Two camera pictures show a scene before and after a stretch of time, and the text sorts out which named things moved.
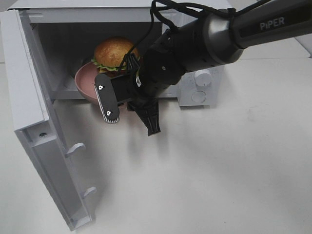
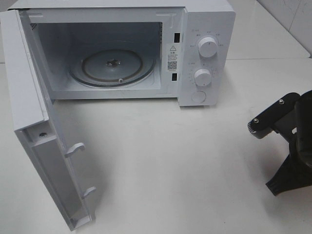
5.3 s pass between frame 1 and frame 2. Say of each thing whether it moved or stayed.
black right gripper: moved
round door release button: stayed
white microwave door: stayed
